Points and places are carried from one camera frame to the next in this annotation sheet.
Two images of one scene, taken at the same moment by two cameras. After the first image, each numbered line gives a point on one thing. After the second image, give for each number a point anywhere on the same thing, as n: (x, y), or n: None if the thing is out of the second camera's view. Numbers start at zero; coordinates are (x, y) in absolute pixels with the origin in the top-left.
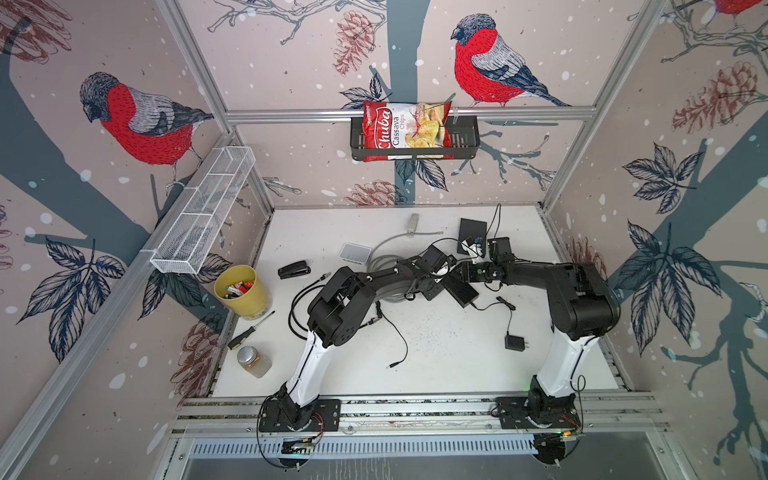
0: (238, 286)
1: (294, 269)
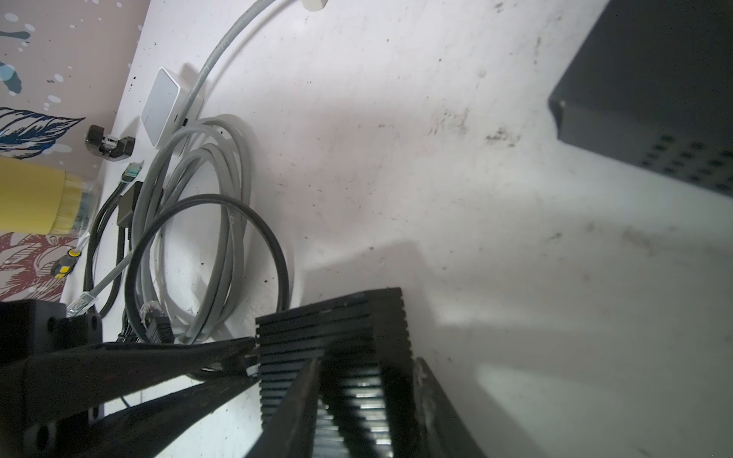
0: (40, 199)
1: (108, 146)
